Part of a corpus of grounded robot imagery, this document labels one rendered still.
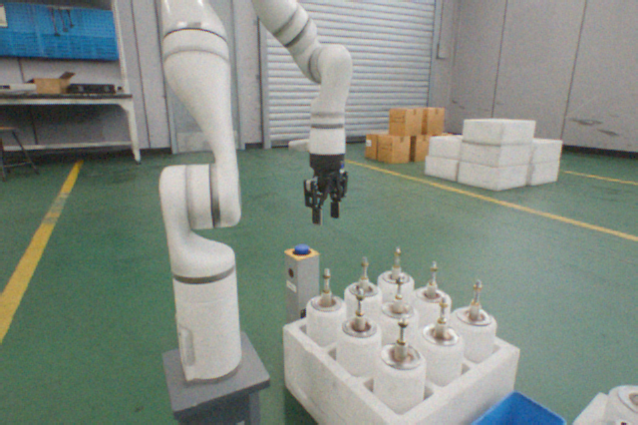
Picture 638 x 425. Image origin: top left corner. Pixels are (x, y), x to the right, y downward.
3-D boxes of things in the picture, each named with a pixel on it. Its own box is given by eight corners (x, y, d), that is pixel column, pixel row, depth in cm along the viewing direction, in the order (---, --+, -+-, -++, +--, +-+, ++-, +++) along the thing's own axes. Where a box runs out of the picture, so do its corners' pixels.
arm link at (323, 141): (311, 147, 88) (311, 119, 86) (353, 151, 81) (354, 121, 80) (286, 151, 81) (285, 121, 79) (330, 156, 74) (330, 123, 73)
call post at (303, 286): (299, 360, 109) (297, 260, 100) (286, 348, 114) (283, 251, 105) (319, 351, 113) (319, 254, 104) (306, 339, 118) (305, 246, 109)
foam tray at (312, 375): (394, 512, 69) (400, 434, 64) (284, 385, 99) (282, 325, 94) (508, 413, 91) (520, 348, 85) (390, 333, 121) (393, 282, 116)
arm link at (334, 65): (356, 128, 76) (332, 125, 83) (359, 44, 72) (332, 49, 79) (327, 129, 72) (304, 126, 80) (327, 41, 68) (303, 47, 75)
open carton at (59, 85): (40, 94, 420) (35, 72, 414) (80, 94, 429) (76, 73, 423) (27, 94, 392) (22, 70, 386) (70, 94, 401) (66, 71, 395)
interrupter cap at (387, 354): (389, 341, 77) (389, 338, 77) (426, 354, 73) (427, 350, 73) (374, 362, 71) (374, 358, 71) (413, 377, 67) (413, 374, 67)
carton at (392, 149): (409, 162, 442) (410, 136, 433) (392, 164, 432) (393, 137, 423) (393, 159, 467) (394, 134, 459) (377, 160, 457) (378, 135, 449)
